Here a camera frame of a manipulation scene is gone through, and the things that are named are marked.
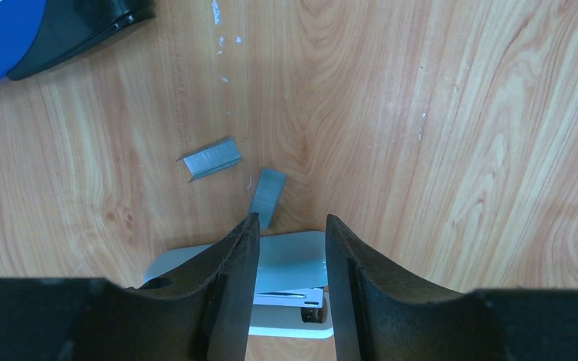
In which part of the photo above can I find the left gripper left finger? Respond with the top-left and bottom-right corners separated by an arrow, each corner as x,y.
0,214 -> 260,360

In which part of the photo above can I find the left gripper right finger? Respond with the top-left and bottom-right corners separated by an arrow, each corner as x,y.
325,215 -> 578,360

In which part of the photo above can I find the light grey white stapler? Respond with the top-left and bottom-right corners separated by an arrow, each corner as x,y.
145,229 -> 333,340

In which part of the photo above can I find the blue black stapler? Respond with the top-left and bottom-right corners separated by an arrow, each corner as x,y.
0,0 -> 157,81

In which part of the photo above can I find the staple strip lower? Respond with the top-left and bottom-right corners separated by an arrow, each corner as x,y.
248,167 -> 287,229

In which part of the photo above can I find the staple strip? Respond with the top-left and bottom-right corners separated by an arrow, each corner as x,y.
248,167 -> 287,229
176,136 -> 242,182

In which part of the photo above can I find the staple strip upper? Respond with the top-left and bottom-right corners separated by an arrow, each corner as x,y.
176,136 -> 242,182

